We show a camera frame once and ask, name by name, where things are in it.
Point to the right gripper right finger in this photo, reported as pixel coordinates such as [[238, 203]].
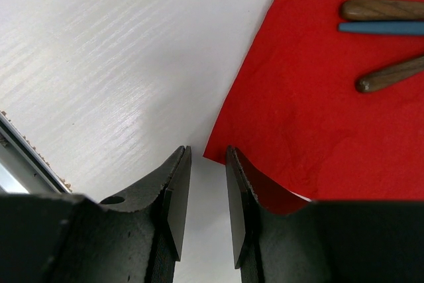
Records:
[[279, 236]]

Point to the aluminium front rail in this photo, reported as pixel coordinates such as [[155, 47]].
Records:
[[23, 169]]

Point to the wooden fork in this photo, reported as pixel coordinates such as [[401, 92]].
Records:
[[390, 75]]

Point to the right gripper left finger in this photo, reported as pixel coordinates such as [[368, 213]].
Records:
[[135, 235]]

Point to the blue knife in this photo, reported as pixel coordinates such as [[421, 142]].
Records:
[[407, 28]]

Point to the red paper napkin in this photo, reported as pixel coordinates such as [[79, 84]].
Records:
[[293, 110]]

